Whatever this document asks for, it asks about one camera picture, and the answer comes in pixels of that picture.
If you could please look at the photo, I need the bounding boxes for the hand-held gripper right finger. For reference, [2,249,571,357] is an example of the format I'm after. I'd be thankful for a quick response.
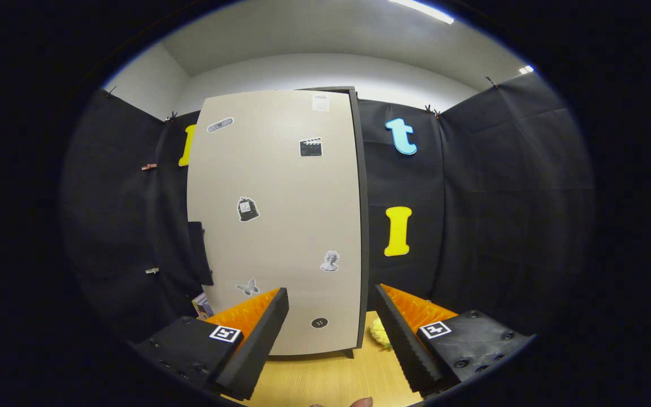
[373,284,535,396]

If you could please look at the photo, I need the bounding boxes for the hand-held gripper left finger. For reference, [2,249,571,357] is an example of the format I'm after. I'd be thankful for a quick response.
[133,287,290,401]

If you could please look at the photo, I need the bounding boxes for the black door handle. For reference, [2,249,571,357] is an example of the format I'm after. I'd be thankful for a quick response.
[188,221,214,286]

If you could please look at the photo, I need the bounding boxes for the grey shoe cabinet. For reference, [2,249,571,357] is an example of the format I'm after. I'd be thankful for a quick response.
[297,86,370,359]

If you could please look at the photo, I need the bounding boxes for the beige shoe cabinet door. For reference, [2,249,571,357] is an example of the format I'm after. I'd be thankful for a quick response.
[186,89,363,357]

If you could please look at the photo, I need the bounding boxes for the yellow plush toy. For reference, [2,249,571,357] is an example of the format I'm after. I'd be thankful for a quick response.
[369,317,392,349]

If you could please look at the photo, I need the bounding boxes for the blue book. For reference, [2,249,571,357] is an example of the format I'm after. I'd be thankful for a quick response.
[196,292,215,320]

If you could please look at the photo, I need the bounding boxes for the black backdrop cloth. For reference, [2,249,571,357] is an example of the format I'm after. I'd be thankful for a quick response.
[61,71,596,345]

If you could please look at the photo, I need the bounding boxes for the long ceiling light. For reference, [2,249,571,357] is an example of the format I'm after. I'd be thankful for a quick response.
[388,0,455,25]

